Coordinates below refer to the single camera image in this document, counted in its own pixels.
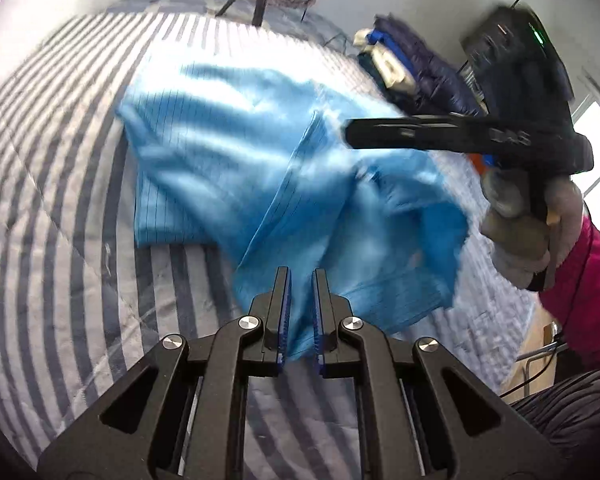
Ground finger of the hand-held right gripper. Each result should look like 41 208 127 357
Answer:
342 114 487 152

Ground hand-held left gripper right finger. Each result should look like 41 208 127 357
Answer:
312 267 566 480

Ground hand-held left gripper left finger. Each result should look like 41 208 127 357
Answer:
37 266 293 480

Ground light blue jacket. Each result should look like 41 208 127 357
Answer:
117 62 468 361

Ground person's right forearm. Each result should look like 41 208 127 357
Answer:
537 212 600 376

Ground person's right hand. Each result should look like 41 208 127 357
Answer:
480 167 586 288

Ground navy down jacket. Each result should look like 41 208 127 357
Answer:
372 14 483 117

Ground cream folded garment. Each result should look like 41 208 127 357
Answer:
354 27 416 93

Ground bright window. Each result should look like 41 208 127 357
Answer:
572 72 600 201

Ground blue patterned bed sheet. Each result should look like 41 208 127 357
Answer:
105 0 381 86

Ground bed with striped sheet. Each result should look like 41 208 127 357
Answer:
0 0 536 480

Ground person's dark striped trousers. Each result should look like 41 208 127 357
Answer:
510 370 600 461

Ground metal frame chair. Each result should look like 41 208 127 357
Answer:
517 322 563 396

